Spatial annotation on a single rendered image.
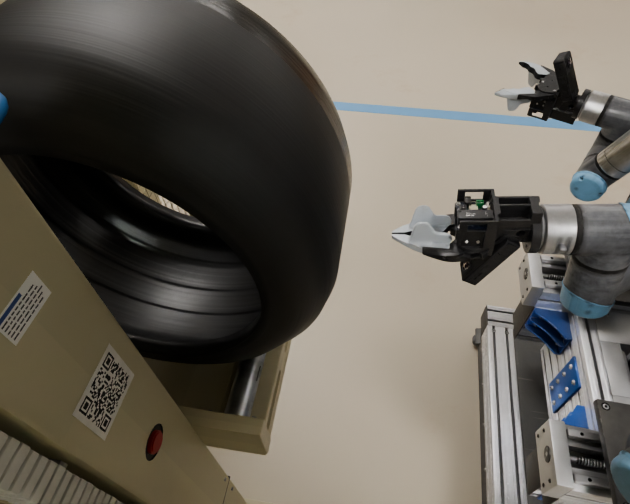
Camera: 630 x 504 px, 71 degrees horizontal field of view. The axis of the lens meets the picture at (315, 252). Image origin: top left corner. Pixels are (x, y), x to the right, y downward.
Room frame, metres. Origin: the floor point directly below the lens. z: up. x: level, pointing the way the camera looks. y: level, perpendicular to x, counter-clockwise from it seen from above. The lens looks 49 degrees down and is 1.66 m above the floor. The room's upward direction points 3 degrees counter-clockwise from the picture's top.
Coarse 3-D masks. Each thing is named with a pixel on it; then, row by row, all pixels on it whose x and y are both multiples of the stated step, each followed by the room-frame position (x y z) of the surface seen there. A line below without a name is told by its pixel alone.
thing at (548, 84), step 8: (544, 80) 1.03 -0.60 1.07; (552, 80) 1.02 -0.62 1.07; (536, 88) 1.01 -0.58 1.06; (544, 88) 0.99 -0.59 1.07; (552, 88) 0.99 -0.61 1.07; (552, 96) 0.97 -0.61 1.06; (560, 96) 0.98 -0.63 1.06; (576, 96) 0.97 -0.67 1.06; (584, 96) 0.94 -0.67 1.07; (536, 104) 1.00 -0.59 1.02; (544, 104) 0.99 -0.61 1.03; (552, 104) 0.97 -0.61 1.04; (560, 104) 0.98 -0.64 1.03; (568, 104) 0.96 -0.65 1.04; (576, 104) 0.95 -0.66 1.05; (528, 112) 1.00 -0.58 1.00; (536, 112) 1.00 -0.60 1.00; (544, 112) 0.98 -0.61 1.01; (552, 112) 0.98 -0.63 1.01; (560, 112) 0.97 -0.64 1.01; (568, 112) 0.96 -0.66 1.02; (576, 112) 0.93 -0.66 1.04; (544, 120) 0.98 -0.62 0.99; (560, 120) 0.97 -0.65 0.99; (568, 120) 0.96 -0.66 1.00
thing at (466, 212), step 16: (464, 192) 0.49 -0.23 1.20; (464, 208) 0.46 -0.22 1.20; (480, 208) 0.47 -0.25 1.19; (496, 208) 0.44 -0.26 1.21; (512, 208) 0.45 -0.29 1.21; (528, 208) 0.44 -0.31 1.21; (464, 224) 0.43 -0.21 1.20; (480, 224) 0.43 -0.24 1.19; (496, 224) 0.42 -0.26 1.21; (512, 224) 0.43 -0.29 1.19; (528, 224) 0.42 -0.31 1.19; (464, 240) 0.43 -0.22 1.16; (480, 240) 0.43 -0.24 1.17; (496, 240) 0.43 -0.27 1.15; (528, 240) 0.42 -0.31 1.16; (480, 256) 0.42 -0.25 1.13
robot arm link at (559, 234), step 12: (540, 204) 0.47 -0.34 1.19; (552, 204) 0.45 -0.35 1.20; (564, 204) 0.45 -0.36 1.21; (552, 216) 0.43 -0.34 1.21; (564, 216) 0.42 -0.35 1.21; (552, 228) 0.41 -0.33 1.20; (564, 228) 0.41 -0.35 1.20; (576, 228) 0.41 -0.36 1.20; (552, 240) 0.40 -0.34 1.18; (564, 240) 0.40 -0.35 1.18; (540, 252) 0.41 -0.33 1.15; (552, 252) 0.40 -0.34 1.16; (564, 252) 0.39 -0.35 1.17
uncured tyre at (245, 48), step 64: (64, 0) 0.50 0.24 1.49; (128, 0) 0.51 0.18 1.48; (192, 0) 0.55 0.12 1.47; (0, 64) 0.41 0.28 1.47; (64, 64) 0.40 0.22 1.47; (128, 64) 0.41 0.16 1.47; (192, 64) 0.43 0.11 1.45; (256, 64) 0.49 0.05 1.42; (0, 128) 0.38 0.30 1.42; (64, 128) 0.37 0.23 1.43; (128, 128) 0.36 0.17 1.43; (192, 128) 0.37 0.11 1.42; (256, 128) 0.40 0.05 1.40; (320, 128) 0.48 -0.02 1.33; (64, 192) 0.67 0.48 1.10; (128, 192) 0.70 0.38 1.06; (192, 192) 0.34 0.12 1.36; (256, 192) 0.35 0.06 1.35; (320, 192) 0.39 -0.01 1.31; (128, 256) 0.61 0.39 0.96; (192, 256) 0.64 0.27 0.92; (256, 256) 0.33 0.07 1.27; (320, 256) 0.35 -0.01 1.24; (128, 320) 0.47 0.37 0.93; (192, 320) 0.48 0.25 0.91; (256, 320) 0.36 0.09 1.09
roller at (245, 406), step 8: (248, 360) 0.38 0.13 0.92; (256, 360) 0.38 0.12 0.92; (240, 368) 0.37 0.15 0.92; (248, 368) 0.36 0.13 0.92; (256, 368) 0.37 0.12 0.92; (240, 376) 0.35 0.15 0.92; (248, 376) 0.35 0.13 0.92; (256, 376) 0.35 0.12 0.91; (240, 384) 0.33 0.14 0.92; (248, 384) 0.33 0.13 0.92; (256, 384) 0.34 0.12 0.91; (232, 392) 0.32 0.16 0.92; (240, 392) 0.32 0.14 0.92; (248, 392) 0.32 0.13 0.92; (232, 400) 0.31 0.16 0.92; (240, 400) 0.31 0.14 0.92; (248, 400) 0.31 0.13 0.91; (232, 408) 0.29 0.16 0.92; (240, 408) 0.29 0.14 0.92; (248, 408) 0.29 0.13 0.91; (248, 416) 0.28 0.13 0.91
